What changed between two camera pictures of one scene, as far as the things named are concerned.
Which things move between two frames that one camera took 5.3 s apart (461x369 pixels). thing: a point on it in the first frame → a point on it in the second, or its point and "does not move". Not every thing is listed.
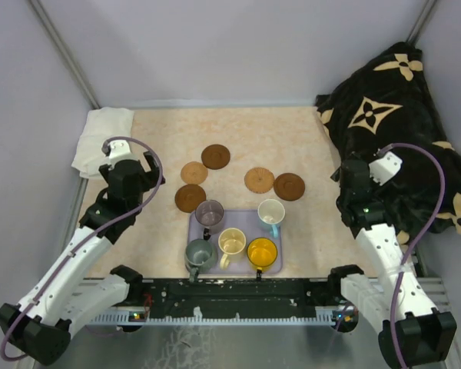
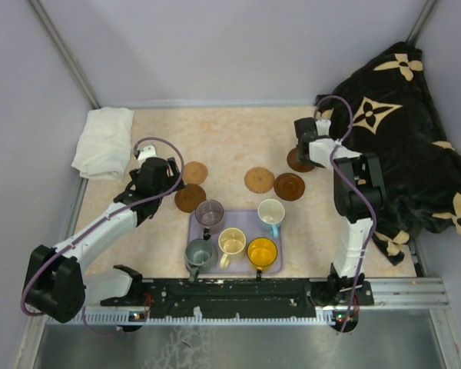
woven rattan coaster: x=194 y=173 does not move
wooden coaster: x=188 y=197 does not move
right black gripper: x=376 y=192 → x=319 y=165
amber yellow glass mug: x=262 y=252 does not move
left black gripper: x=150 y=177 → x=171 y=179
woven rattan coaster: x=259 y=180 does not move
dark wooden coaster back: x=215 y=157 → x=296 y=164
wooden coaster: x=289 y=187 does not move
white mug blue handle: x=271 y=212 does not move
